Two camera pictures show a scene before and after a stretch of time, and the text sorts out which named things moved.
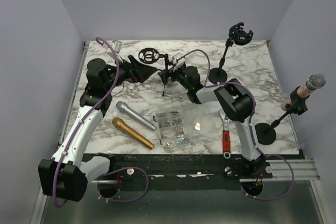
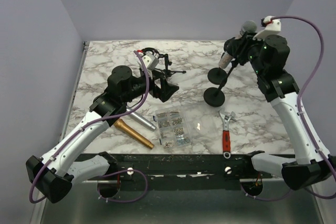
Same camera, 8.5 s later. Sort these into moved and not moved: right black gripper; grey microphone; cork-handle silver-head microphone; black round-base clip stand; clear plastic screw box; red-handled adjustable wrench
Moved: cork-handle silver-head microphone; right black gripper; black round-base clip stand
Not moved: clear plastic screw box; grey microphone; red-handled adjustable wrench
